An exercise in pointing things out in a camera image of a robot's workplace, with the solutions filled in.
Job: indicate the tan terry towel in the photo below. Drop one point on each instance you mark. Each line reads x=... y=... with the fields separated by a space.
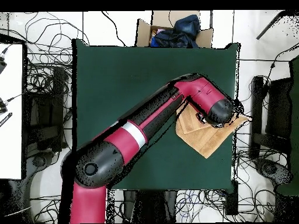
x=205 y=140

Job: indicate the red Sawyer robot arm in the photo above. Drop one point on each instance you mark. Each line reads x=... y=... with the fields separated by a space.
x=126 y=142

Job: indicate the black flat strip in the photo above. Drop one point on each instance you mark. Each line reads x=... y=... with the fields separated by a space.
x=5 y=119

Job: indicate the dark blue clothes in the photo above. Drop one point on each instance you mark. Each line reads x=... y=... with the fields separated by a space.
x=182 y=35

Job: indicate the dark chair base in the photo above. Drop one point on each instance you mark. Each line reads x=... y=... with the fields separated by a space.
x=271 y=169

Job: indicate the black rectangular block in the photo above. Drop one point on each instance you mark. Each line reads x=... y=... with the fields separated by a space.
x=231 y=200

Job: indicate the dark green table cloth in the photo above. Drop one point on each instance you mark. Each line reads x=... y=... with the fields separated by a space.
x=116 y=81

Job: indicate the green covered table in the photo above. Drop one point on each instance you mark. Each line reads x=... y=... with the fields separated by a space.
x=295 y=116

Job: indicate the cardboard box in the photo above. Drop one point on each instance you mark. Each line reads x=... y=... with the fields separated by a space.
x=142 y=35

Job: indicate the black rod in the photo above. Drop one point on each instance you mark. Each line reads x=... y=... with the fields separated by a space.
x=268 y=25

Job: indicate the grey chair base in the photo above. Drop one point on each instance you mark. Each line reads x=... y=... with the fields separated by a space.
x=38 y=161

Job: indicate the white desk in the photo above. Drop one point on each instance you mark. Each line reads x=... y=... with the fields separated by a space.
x=11 y=140

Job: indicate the black metal frame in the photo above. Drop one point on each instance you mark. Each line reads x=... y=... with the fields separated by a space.
x=57 y=93
x=257 y=105

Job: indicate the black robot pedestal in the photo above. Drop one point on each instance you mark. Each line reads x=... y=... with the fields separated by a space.
x=149 y=205

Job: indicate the black camera device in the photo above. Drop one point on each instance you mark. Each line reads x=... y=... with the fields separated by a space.
x=1 y=65
x=2 y=107

